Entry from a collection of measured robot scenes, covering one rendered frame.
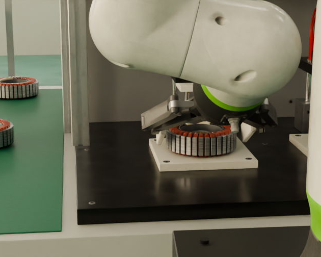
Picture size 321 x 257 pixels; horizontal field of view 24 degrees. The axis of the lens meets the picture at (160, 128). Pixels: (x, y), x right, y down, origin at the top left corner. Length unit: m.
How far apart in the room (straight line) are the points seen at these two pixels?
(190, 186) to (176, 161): 0.09
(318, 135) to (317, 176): 0.03
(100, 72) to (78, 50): 0.17
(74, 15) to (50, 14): 6.35
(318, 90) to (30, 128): 1.02
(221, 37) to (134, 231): 0.29
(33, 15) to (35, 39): 0.24
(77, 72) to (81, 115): 0.07
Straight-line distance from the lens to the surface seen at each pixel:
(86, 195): 1.01
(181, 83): 1.19
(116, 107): 1.41
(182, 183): 1.05
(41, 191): 1.10
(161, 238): 0.94
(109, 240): 0.93
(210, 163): 1.11
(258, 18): 0.79
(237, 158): 1.14
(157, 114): 1.04
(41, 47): 7.60
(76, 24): 1.22
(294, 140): 1.26
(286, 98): 1.46
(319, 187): 0.51
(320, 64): 0.50
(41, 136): 1.40
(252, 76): 0.79
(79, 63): 1.23
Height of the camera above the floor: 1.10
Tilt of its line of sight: 14 degrees down
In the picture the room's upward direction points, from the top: straight up
